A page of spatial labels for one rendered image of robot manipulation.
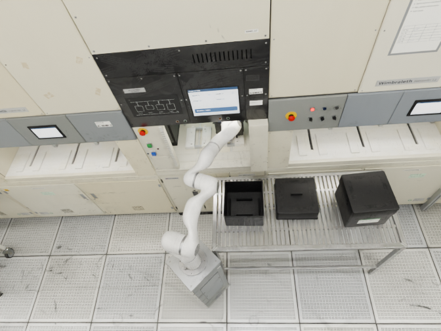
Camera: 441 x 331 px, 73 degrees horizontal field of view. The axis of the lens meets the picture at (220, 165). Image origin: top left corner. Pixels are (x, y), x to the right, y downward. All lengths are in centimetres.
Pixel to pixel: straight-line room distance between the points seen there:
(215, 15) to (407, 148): 177
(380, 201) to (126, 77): 170
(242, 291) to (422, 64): 214
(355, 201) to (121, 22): 167
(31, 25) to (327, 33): 136
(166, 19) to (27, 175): 199
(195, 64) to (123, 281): 220
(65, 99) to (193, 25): 91
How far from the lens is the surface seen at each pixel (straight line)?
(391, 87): 193
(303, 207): 218
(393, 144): 263
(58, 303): 338
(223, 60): 160
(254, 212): 225
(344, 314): 292
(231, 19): 147
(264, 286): 287
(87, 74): 181
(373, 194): 216
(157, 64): 165
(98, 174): 265
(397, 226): 241
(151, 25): 152
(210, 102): 178
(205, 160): 176
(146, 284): 305
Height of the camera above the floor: 282
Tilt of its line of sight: 56 degrees down
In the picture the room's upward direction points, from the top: 12 degrees counter-clockwise
